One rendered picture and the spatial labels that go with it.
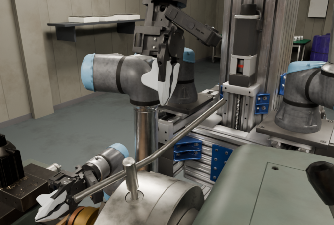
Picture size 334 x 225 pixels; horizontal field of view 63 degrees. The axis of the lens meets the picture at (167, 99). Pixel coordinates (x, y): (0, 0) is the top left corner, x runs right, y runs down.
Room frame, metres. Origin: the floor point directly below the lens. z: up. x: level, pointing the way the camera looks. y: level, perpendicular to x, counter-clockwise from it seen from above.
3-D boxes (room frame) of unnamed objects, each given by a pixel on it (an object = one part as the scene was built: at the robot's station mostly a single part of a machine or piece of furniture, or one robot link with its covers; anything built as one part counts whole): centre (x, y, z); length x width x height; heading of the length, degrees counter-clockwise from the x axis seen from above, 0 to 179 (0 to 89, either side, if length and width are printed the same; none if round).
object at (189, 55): (1.19, -0.06, 1.33); 0.13 x 0.12 x 0.14; 73
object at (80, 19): (4.24, 1.24, 1.36); 0.36 x 0.34 x 0.09; 145
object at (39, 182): (0.77, 0.51, 1.00); 0.20 x 0.10 x 0.05; 63
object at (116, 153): (0.81, 0.19, 1.07); 0.11 x 0.08 x 0.09; 153
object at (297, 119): (0.91, -0.47, 1.21); 0.15 x 0.15 x 0.10
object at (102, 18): (4.58, 0.99, 1.36); 0.33 x 0.32 x 0.08; 145
